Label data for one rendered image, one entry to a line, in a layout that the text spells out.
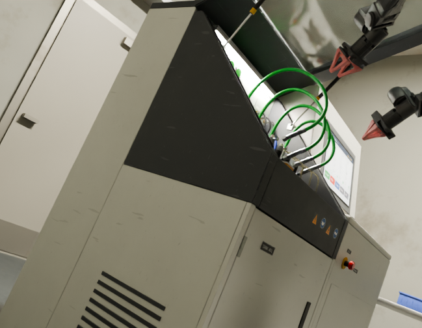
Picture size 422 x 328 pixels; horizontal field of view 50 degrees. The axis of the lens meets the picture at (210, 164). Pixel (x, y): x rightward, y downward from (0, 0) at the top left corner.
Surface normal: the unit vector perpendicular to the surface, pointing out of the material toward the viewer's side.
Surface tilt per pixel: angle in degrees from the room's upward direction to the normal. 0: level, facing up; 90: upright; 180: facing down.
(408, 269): 90
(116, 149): 90
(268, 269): 90
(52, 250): 90
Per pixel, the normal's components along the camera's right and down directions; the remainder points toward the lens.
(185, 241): -0.54, -0.39
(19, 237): 0.65, 0.12
